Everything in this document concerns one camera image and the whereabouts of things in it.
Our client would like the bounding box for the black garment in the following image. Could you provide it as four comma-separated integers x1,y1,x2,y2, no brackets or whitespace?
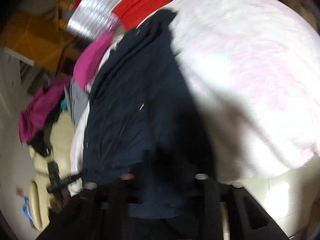
27,105,63,157

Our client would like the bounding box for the silver foil board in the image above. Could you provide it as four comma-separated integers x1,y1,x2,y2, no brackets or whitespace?
67,0,142,41

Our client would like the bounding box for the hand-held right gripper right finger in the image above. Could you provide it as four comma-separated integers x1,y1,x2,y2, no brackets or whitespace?
195,173,290,240

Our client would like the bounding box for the blue plastic bag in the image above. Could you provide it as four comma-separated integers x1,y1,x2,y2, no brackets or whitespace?
21,197,34,226

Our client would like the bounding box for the wooden pillar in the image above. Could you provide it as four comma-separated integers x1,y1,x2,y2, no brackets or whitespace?
0,12,77,73

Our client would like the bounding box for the red cushion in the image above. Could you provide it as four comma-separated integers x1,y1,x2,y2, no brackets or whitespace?
112,0,171,30

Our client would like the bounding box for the navy blue garment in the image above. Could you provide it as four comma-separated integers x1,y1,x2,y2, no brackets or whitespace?
82,9,218,219

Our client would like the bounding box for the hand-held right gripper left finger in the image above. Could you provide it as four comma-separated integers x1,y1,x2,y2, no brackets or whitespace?
37,174,141,240

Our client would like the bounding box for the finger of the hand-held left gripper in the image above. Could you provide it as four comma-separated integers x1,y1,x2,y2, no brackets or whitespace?
46,161,88,200

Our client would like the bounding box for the magenta cushion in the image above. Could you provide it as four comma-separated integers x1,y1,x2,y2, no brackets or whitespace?
73,31,116,91

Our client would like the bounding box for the grey garment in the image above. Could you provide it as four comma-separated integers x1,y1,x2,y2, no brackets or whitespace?
68,80,91,126

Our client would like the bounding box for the cream leather sofa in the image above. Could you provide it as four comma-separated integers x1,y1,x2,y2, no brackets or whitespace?
28,112,320,240

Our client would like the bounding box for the wooden stair railing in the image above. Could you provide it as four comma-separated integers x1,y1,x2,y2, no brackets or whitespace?
55,0,78,32

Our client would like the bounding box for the white pink floral sheet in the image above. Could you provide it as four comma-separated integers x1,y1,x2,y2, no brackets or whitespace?
69,0,320,198

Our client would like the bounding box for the magenta fleece jacket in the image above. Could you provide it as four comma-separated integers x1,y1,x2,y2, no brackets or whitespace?
18,76,73,143

